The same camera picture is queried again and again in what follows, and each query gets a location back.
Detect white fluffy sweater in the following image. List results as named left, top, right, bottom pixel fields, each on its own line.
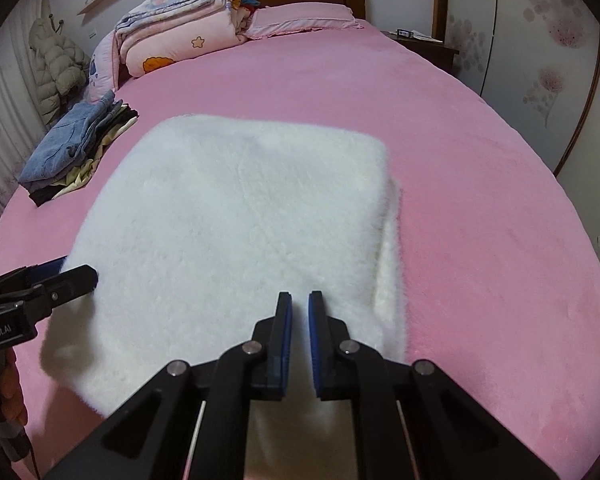
left=40, top=112, right=412, bottom=480

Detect person's left hand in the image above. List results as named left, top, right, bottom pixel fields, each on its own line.
left=0, top=346, right=30, bottom=432

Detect folded blue jeans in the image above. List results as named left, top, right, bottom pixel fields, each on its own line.
left=19, top=91, right=119, bottom=184

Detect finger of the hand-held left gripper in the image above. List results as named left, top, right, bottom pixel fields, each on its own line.
left=0, top=256, right=70, bottom=297
left=7, top=264, right=100, bottom=320

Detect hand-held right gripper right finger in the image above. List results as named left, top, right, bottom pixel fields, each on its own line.
left=307, top=290, right=559, bottom=480

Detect pile of folded clothes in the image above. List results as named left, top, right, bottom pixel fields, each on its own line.
left=29, top=104, right=140, bottom=207

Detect pink white patterned pillow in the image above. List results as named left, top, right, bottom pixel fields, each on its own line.
left=86, top=30, right=129, bottom=104

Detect white curtain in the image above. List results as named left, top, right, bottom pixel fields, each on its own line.
left=0, top=45, right=49, bottom=222

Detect pink cartoon folded quilt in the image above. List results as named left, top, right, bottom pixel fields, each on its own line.
left=120, top=7, right=252, bottom=79

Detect papers on nightstand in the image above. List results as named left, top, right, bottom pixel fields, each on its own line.
left=394, top=27, right=444, bottom=42

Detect floral sliding door wardrobe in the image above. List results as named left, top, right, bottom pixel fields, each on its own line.
left=432, top=0, right=600, bottom=182

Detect folded pale yellow garment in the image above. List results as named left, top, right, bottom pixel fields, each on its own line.
left=50, top=120, right=131, bottom=199

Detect pink bed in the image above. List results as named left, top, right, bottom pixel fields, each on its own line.
left=0, top=2, right=600, bottom=480

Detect beige puffer jacket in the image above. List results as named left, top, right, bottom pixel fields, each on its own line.
left=28, top=16, right=92, bottom=127

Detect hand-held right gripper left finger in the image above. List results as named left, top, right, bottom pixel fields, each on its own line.
left=45, top=291, right=294, bottom=480

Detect dark wooden nightstand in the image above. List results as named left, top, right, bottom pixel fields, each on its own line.
left=381, top=29, right=461, bottom=79

